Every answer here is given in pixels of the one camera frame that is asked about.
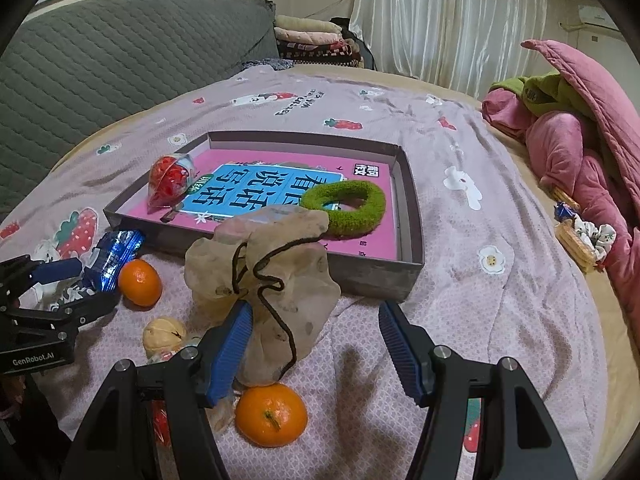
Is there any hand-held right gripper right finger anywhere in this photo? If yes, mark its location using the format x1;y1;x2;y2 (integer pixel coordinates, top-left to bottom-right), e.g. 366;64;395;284
378;301;576;480

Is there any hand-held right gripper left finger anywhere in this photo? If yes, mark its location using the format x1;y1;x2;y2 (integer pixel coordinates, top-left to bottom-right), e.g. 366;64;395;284
60;300;254;480

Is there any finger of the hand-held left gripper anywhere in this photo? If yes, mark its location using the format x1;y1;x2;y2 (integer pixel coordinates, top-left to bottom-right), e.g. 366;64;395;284
0;255;83;311
0;287;123;337

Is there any blue snack packet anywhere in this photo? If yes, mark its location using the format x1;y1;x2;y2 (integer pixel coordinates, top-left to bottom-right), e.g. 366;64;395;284
82;229;147;293

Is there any walnut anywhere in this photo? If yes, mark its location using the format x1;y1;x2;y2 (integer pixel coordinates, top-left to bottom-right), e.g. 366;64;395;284
142;316;187;360

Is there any orange mandarin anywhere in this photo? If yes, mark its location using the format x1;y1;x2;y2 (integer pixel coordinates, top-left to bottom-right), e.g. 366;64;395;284
118;258;163;308
235;383;308;448

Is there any pink shallow box tray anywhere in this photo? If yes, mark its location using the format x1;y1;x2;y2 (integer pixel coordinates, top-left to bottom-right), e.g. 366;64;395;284
102;130;426;303

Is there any beige sheer drawstring pouch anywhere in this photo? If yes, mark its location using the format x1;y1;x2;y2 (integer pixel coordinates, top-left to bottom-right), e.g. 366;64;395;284
184;208;342;388

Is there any pink strawberry print blanket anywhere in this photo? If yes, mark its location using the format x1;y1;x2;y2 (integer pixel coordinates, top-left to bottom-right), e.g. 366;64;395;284
0;62;608;480

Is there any red ball in clear wrap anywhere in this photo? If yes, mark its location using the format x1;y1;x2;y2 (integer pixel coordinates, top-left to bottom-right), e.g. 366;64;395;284
146;152;197;209

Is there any beige bed sheet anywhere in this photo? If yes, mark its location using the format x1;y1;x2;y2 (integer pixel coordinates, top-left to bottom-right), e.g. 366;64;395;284
50;62;640;461

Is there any grey quilted headboard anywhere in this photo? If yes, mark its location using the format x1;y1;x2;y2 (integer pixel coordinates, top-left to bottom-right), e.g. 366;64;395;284
0;0;280;221

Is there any white floral scrunchie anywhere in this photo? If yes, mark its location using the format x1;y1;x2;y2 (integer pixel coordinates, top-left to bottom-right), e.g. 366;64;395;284
572;215;618;263

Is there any pink quilt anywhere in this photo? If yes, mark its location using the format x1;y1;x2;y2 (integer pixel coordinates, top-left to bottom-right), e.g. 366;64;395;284
480;39;640;331

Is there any grey patterned cloth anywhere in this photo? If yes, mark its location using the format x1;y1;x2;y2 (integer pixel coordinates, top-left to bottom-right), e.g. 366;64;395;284
240;57;296;73

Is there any green garment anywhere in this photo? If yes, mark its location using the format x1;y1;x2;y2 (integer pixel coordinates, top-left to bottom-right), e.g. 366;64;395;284
492;71;601;126

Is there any dark checkered folded blanket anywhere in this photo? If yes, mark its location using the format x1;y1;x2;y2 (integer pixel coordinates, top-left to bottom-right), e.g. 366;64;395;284
276;40;366;68

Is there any pink folded blanket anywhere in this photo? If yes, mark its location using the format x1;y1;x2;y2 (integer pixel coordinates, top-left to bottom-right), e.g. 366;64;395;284
275;27;346;47

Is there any black bag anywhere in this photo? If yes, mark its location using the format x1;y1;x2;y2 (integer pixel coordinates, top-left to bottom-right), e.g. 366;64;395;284
330;16;376;68

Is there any beige folded blanket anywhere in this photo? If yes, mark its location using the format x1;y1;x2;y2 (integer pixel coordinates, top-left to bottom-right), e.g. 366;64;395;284
274;14;343;35

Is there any white curtain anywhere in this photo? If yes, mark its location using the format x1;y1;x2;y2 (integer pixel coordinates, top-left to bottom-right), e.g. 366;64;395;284
347;0;551;96

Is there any white air conditioner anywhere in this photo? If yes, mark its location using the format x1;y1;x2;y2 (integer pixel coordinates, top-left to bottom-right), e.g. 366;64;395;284
575;4;621;31

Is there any green fuzzy ring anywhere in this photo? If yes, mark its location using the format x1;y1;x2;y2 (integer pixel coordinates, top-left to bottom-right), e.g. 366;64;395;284
306;180;386;241

